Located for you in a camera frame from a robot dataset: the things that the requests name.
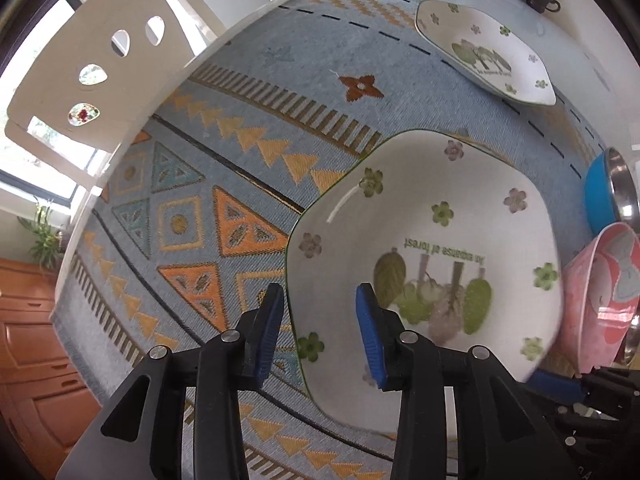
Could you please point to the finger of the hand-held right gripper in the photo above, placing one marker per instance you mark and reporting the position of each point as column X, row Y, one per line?
column 552, row 385

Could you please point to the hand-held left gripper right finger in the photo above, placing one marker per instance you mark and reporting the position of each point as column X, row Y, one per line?
column 370, row 340

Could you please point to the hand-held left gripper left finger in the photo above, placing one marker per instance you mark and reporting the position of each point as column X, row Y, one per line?
column 270, row 332

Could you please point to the pink patterned bowl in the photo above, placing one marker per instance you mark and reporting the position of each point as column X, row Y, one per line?
column 585, row 300

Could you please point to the large white floral bowl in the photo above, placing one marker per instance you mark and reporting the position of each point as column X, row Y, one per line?
column 475, row 175

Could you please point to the blue steel bowl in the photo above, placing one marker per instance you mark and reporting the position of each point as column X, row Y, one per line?
column 597, row 190

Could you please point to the white floral plate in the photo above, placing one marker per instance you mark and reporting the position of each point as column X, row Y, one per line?
column 480, row 25

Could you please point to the wooden cabinet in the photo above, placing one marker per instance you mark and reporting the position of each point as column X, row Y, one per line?
column 35, row 360

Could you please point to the potted plant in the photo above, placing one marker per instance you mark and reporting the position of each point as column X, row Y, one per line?
column 42, row 237

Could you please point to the blue patterned tablecloth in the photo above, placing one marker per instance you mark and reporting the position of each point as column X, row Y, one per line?
column 300, row 60

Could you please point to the white chair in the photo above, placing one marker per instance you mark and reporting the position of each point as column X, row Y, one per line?
column 60, row 60

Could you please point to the window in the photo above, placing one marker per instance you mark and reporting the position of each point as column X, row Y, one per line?
column 45, row 25

